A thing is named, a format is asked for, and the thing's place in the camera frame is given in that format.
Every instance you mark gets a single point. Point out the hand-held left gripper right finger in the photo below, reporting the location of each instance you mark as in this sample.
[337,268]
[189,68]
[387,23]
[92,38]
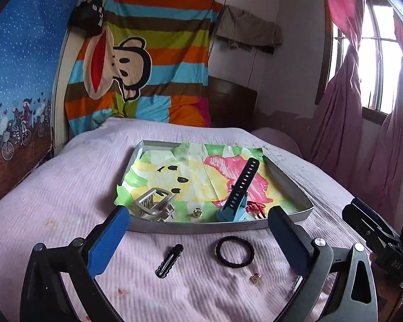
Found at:
[288,241]

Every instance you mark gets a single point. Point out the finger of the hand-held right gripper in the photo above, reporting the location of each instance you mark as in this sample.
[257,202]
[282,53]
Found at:
[367,208]
[357,222]

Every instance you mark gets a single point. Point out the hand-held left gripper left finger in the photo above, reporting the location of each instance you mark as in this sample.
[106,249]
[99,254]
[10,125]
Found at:
[106,241]

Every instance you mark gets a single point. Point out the small gold earring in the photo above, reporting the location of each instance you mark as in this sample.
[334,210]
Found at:
[255,278]

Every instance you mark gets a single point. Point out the black hair clip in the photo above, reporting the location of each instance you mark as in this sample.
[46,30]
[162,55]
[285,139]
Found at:
[169,261]

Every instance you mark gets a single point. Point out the grey shallow tray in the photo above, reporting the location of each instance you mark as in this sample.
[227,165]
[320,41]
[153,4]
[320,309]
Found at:
[221,226]

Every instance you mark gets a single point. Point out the silver hair claw clip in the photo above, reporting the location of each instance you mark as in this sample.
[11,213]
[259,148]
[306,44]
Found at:
[152,204]

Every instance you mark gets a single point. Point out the pink pillow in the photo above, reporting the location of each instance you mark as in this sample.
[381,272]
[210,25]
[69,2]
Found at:
[275,139]

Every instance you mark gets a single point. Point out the pink curtain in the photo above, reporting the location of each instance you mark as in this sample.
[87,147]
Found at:
[342,107]

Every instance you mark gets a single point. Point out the dark wooden headboard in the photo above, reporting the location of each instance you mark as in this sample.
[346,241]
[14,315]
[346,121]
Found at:
[231,104]

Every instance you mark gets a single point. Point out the window with white bars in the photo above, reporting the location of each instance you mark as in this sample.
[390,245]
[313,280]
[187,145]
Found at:
[379,57]

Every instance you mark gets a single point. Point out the blue printed fabric wardrobe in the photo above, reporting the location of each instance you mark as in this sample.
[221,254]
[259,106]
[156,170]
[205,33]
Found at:
[23,57]

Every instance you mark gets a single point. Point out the striped monkey print blanket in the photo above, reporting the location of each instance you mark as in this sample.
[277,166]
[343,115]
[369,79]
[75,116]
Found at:
[174,40]

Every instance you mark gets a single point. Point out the beige hanging garment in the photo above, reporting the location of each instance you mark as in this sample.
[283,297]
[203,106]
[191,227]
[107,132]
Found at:
[248,26]

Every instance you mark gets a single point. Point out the black hanging bag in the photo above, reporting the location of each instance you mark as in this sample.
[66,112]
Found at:
[87,16]

